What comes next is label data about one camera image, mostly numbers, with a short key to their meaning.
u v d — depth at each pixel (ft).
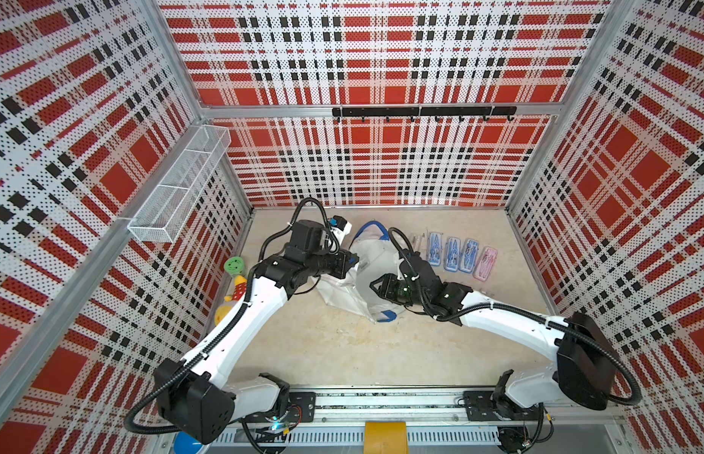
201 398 1.21
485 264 3.35
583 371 1.36
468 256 3.42
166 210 3.05
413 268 1.92
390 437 2.31
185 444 2.24
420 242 3.60
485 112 2.90
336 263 2.16
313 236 1.89
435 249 3.52
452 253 3.43
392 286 2.30
